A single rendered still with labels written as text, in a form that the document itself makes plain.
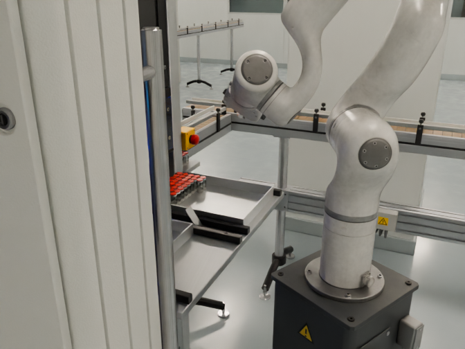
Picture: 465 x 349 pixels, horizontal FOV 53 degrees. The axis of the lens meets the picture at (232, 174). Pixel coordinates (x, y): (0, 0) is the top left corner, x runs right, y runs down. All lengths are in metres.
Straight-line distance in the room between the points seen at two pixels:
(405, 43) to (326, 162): 2.02
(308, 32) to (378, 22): 1.83
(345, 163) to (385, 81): 0.19
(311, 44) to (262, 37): 8.98
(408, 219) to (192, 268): 1.40
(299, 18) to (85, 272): 0.65
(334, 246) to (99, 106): 0.77
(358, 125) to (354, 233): 0.26
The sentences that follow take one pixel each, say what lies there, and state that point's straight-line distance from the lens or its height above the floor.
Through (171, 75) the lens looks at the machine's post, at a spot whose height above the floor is 1.25.
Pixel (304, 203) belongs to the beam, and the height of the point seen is 0.49.
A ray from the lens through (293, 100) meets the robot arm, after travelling 0.94.
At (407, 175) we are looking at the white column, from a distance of 2.91.
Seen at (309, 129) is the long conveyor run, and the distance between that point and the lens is 2.27.
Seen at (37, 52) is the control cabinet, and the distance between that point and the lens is 0.39.
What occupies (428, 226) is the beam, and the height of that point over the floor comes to 0.49.
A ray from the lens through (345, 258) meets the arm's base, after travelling 1.11.
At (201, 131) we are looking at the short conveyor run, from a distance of 2.09.
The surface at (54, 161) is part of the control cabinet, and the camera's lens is 0.41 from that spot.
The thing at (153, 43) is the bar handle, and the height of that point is 1.46.
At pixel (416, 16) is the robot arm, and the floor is 1.47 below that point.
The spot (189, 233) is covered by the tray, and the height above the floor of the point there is 0.90.
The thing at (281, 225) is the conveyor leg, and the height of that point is 0.33.
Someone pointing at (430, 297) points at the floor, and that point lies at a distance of 2.77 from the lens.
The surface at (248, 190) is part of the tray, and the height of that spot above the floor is 0.89.
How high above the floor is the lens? 1.52
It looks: 22 degrees down
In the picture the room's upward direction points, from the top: straight up
